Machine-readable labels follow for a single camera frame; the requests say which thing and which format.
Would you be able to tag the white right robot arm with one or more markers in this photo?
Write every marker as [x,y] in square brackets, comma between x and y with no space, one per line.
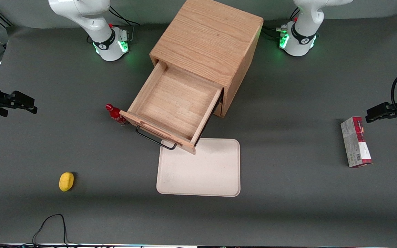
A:
[91,20]

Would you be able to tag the red cola bottle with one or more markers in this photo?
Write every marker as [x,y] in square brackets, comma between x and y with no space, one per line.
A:
[114,113]

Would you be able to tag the cream rectangular tray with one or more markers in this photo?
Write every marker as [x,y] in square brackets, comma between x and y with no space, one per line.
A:
[205,172]

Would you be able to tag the grey aluminium frame rail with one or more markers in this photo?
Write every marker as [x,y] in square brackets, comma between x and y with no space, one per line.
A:
[4,20]

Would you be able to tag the wooden drawer cabinet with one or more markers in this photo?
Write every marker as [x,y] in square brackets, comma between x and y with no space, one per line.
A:
[209,34]

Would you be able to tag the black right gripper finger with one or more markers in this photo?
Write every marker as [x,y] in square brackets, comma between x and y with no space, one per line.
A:
[22,97]
[26,106]

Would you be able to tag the red plaid carton box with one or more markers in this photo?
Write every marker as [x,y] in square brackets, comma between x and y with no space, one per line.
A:
[355,141]

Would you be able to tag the yellow lemon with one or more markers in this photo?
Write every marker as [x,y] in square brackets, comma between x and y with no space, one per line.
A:
[66,181]

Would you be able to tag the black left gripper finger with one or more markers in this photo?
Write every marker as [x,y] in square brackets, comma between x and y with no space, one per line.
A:
[381,115]
[388,107]

